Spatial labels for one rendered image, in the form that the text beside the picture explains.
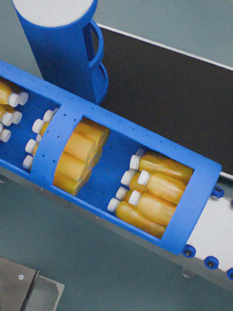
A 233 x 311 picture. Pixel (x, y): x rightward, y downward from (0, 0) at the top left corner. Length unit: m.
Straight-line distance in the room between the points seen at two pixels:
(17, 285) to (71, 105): 0.52
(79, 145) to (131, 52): 1.27
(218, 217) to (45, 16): 0.85
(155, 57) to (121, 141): 1.09
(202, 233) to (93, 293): 1.02
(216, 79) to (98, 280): 1.09
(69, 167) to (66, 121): 0.14
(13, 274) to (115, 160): 0.47
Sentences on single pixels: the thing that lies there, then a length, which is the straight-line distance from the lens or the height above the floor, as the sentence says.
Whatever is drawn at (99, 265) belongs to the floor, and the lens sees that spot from 2.74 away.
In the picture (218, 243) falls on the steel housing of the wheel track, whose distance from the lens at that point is 1.83.
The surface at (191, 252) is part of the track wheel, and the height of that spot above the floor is 0.97.
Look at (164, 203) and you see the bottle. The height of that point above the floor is 1.13.
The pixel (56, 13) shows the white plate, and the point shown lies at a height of 1.04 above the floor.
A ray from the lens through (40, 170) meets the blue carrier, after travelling 1.61.
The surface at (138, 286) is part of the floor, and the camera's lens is 2.73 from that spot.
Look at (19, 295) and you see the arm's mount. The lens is 1.69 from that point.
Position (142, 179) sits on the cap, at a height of 1.15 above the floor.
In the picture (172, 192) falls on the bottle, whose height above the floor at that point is 1.15.
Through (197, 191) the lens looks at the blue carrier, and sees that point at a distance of 1.53.
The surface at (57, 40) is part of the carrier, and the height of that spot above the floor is 0.94.
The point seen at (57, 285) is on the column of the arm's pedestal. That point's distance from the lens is 2.73.
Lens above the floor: 2.73
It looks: 75 degrees down
